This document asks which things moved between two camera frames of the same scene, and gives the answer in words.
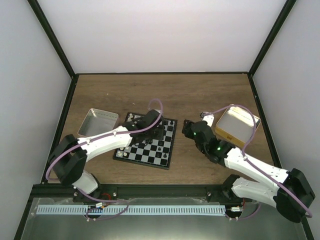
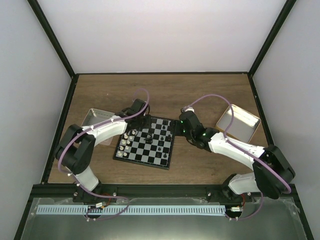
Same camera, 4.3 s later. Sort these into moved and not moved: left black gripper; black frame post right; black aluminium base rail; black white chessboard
Moved: left black gripper
Not moved: black white chessboard; black frame post right; black aluminium base rail
